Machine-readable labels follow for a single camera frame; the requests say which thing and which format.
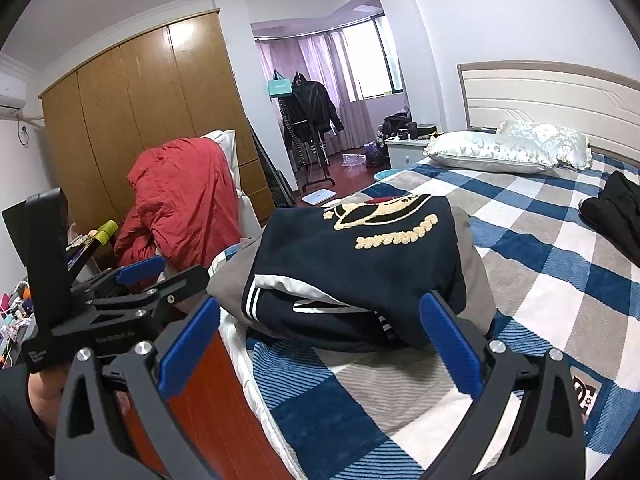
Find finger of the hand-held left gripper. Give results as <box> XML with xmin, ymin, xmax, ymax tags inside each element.
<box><xmin>70</xmin><ymin>255</ymin><xmax>167</xmax><ymax>301</ymax></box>
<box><xmin>87</xmin><ymin>265</ymin><xmax>210</xmax><ymax>328</ymax></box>

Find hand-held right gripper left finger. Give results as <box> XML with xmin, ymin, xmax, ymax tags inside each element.
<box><xmin>54</xmin><ymin>296</ymin><xmax>222</xmax><ymax>480</ymax></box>

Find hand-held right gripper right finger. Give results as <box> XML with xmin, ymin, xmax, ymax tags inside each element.
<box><xmin>419</xmin><ymin>290</ymin><xmax>588</xmax><ymax>480</ymax></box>

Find navy white varsity jacket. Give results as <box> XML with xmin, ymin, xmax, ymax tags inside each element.
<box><xmin>242</xmin><ymin>192</ymin><xmax>468</xmax><ymax>351</ymax></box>

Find person's left forearm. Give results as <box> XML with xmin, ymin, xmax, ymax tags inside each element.
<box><xmin>0</xmin><ymin>362</ymin><xmax>56</xmax><ymax>466</ymax></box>

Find clothes rack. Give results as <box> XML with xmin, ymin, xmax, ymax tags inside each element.
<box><xmin>272</xmin><ymin>72</ymin><xmax>346</xmax><ymax>193</ymax></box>

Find person's left hand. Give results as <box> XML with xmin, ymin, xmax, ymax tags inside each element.
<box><xmin>27</xmin><ymin>366</ymin><xmax>65</xmax><ymax>432</ymax></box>

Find dark screen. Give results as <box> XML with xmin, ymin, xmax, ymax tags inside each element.
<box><xmin>2</xmin><ymin>200</ymin><xmax>32</xmax><ymax>291</ymax></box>

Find grey-beige garment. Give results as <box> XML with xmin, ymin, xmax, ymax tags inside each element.
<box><xmin>206</xmin><ymin>205</ymin><xmax>496</xmax><ymax>346</ymax></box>

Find cluttered desk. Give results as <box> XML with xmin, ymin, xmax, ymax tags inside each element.
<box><xmin>0</xmin><ymin>280</ymin><xmax>40</xmax><ymax>361</ymax></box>

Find red quilt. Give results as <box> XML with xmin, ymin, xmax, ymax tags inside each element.
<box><xmin>114</xmin><ymin>137</ymin><xmax>246</xmax><ymax>271</ymax></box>

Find bed with checkered sheet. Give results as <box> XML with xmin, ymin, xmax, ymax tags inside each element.
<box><xmin>220</xmin><ymin>152</ymin><xmax>640</xmax><ymax>480</ymax></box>

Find dark leaning boards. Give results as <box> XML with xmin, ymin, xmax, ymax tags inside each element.
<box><xmin>247</xmin><ymin>117</ymin><xmax>296</xmax><ymax>208</ymax></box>

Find wooden wardrobe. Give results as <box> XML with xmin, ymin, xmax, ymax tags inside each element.
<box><xmin>39</xmin><ymin>8</ymin><xmax>276</xmax><ymax>261</ymax></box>

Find white air conditioner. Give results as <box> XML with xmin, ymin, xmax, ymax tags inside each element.
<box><xmin>0</xmin><ymin>57</ymin><xmax>28</xmax><ymax>121</ymax></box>

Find white bathroom scale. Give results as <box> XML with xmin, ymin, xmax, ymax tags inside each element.
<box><xmin>301</xmin><ymin>191</ymin><xmax>341</xmax><ymax>207</ymax></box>

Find white silk pillow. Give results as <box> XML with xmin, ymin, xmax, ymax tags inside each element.
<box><xmin>424</xmin><ymin>130</ymin><xmax>558</xmax><ymax>175</ymax></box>

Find white nightstand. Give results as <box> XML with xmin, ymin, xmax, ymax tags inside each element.
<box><xmin>385</xmin><ymin>137</ymin><xmax>436</xmax><ymax>168</ymax></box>

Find purple bag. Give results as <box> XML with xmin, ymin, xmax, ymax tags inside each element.
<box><xmin>365</xmin><ymin>140</ymin><xmax>387</xmax><ymax>168</ymax></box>

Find black hoodie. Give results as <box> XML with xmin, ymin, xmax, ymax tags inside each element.
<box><xmin>579</xmin><ymin>171</ymin><xmax>640</xmax><ymax>253</ymax></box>

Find white floral pillow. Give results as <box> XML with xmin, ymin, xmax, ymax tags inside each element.
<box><xmin>497</xmin><ymin>120</ymin><xmax>593</xmax><ymax>170</ymax></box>

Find black leather jacket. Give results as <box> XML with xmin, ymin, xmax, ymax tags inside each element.
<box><xmin>287</xmin><ymin>74</ymin><xmax>345</xmax><ymax>141</ymax></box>

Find purple curtain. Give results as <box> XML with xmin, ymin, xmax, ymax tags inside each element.
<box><xmin>255</xmin><ymin>20</ymin><xmax>396</xmax><ymax>151</ymax></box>

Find white bed headboard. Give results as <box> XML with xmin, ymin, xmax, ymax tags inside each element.
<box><xmin>457</xmin><ymin>61</ymin><xmax>640</xmax><ymax>153</ymax></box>

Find window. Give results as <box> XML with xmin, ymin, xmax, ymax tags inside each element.
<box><xmin>342</xmin><ymin>17</ymin><xmax>403</xmax><ymax>100</ymax></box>

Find orange bed frame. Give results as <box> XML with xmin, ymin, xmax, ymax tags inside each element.
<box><xmin>120</xmin><ymin>330</ymin><xmax>291</xmax><ymax>480</ymax></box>

